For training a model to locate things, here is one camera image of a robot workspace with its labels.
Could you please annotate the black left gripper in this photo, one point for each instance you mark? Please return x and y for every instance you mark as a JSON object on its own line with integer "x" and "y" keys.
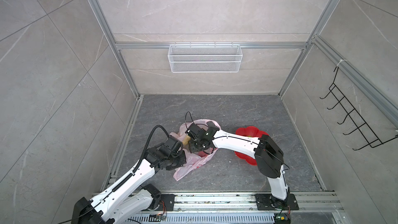
{"x": 183, "y": 158}

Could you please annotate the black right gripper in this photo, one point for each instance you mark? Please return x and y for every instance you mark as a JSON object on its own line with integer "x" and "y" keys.
{"x": 192, "y": 148}

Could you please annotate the pink plastic bag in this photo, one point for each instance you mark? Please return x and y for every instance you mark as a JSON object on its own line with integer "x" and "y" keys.
{"x": 193, "y": 160}

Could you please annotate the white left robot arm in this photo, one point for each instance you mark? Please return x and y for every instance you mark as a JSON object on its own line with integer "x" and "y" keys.
{"x": 128, "y": 195}

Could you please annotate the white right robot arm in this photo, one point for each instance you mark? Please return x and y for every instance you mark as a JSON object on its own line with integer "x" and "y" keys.
{"x": 267, "y": 154}

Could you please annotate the cream fake fruit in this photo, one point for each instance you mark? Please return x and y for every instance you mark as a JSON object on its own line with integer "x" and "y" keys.
{"x": 186, "y": 140}

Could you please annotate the white wire mesh basket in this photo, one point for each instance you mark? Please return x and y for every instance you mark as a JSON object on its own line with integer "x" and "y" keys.
{"x": 205, "y": 58}

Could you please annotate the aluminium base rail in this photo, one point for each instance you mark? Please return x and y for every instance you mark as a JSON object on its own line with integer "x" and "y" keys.
{"x": 218, "y": 207}

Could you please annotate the black wire hook rack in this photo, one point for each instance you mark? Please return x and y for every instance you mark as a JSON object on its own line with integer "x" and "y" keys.
{"x": 372, "y": 140}

